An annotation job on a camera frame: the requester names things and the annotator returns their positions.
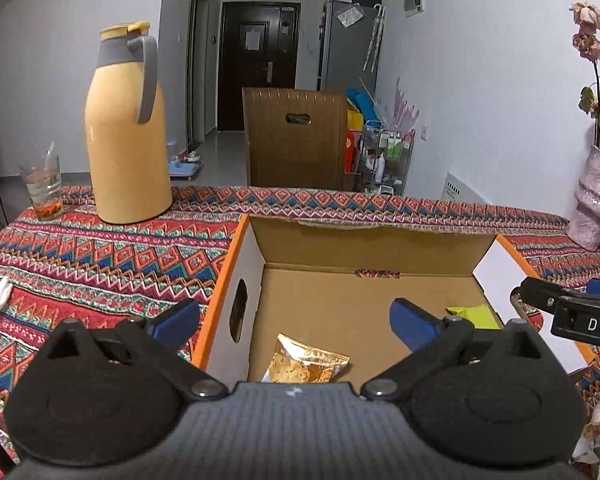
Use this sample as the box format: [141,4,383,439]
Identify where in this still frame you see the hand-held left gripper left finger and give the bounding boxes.
[45,300,228,401]

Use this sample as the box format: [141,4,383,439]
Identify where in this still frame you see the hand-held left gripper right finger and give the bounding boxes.
[360,298,551,401]

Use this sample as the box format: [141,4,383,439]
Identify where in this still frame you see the cardboard box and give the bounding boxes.
[190,212,598,386]

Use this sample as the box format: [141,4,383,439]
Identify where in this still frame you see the yellow-green snack packet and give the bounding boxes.
[445,305,503,331]

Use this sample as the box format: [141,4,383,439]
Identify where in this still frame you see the pink textured vase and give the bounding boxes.
[565,144,600,252]

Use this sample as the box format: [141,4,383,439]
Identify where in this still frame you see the chip snack packet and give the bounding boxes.
[262,332,351,385]

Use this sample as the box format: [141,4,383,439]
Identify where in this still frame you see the blue floor tray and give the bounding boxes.
[167,152,203,181]

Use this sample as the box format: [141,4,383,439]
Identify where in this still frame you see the red box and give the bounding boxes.
[344,130,363,173]

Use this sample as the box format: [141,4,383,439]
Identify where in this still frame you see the glass cup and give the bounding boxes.
[17,154,63,221]

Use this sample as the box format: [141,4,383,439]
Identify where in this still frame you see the brown wooden chair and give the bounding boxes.
[242,87,363,192]

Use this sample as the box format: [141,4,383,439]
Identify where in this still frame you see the purple feather decoration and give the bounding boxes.
[380,77,421,133]

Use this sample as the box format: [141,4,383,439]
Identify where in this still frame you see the blue bag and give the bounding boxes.
[346,87,381,123]

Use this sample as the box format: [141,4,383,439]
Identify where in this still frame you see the dark entrance door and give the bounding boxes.
[217,1,302,133]

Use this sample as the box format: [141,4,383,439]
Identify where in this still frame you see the dark side door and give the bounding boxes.
[186,0,212,148]

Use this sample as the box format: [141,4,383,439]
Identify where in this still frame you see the dried pink flowers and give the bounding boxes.
[569,1,600,158]

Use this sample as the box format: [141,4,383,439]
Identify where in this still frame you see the grey fridge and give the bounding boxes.
[319,0,387,93]

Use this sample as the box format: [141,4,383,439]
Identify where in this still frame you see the white folded umbrella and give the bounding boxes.
[362,4,386,73]

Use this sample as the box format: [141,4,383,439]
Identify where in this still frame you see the clear plastic bag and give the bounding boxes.
[337,7,364,29]

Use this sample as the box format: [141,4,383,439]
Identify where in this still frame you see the white wall heater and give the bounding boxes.
[440,172,486,205]

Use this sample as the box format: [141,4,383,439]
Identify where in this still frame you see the yellow thermos jug grey handle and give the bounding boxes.
[84,21,174,225]

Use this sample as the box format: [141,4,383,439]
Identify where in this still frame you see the wire storage cart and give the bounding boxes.
[357,120,415,196]

